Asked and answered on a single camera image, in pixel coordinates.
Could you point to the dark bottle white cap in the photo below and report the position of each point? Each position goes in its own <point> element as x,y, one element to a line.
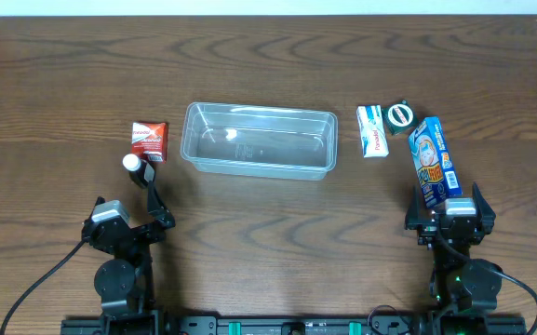
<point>139,170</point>

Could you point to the red Panadol box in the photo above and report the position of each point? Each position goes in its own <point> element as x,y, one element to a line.
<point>149,141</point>

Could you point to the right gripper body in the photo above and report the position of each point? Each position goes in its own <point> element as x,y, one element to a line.
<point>422,223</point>

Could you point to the green Zam-Buk box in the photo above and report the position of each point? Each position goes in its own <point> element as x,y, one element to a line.
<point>399,117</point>

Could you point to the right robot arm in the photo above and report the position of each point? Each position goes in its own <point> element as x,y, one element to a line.
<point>459,282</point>

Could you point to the white Panadol box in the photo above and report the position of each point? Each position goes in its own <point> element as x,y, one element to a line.
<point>372,134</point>

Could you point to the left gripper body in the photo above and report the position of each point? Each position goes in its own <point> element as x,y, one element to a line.
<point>140,231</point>

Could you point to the clear plastic container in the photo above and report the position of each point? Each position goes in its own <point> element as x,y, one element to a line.
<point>260,141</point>

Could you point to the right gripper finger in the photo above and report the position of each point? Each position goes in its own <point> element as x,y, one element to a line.
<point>414,210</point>
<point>484,210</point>

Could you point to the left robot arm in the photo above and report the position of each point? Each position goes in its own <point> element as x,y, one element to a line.
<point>125,283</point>

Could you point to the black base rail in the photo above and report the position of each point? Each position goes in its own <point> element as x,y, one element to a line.
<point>377,324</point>

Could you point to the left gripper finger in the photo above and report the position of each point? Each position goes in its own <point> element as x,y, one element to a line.
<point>157,208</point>
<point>100,200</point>

